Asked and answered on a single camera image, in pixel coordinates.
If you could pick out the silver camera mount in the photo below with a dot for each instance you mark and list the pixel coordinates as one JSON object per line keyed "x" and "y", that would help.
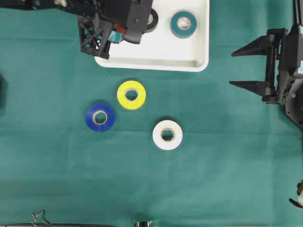
{"x": 144, "y": 223}

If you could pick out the bent metal wire clip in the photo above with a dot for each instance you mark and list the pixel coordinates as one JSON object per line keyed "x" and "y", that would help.
{"x": 39, "y": 215}

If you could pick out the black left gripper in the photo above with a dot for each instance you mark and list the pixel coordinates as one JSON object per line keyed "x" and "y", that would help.
{"x": 95, "y": 32}

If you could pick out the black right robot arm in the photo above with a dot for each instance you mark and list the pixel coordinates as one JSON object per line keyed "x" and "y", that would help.
{"x": 294, "y": 101}

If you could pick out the yellow tape roll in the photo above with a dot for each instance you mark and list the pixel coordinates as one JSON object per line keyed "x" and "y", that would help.
{"x": 131, "y": 95}

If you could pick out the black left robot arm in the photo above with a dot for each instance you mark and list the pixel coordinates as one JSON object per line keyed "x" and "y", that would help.
{"x": 31, "y": 5}

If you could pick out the red tape roll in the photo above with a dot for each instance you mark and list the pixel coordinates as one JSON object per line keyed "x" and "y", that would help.
{"x": 120, "y": 29}

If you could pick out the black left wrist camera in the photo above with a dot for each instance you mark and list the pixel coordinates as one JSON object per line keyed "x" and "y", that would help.
{"x": 132, "y": 15}

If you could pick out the blue tape roll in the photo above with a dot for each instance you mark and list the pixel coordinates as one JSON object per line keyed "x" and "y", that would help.
{"x": 100, "y": 117}

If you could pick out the green tape roll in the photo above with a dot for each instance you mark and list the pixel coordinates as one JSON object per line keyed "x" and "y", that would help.
{"x": 183, "y": 24}

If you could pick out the white tape roll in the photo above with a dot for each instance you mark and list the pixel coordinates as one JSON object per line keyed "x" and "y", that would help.
{"x": 167, "y": 135}

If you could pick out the white connector with cables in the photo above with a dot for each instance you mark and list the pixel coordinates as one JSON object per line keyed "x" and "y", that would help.
{"x": 299, "y": 202}

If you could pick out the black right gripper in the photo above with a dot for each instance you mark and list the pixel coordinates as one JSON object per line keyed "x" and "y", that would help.
{"x": 290, "y": 45}

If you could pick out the white plastic case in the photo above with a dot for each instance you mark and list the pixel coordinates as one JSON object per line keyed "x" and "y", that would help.
{"x": 160, "y": 49}

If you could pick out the black tape roll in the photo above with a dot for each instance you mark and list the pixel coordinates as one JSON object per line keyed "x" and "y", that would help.
{"x": 152, "y": 21}

